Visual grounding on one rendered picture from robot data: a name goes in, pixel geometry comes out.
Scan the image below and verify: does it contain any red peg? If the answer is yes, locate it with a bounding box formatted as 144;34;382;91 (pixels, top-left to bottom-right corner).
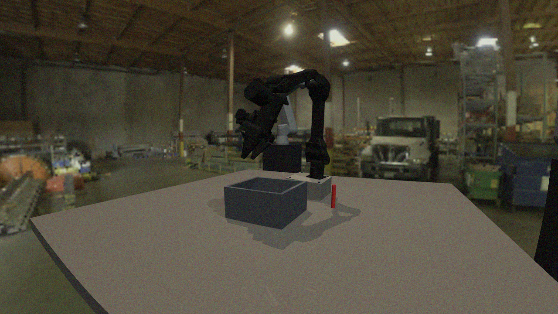
331;184;336;208

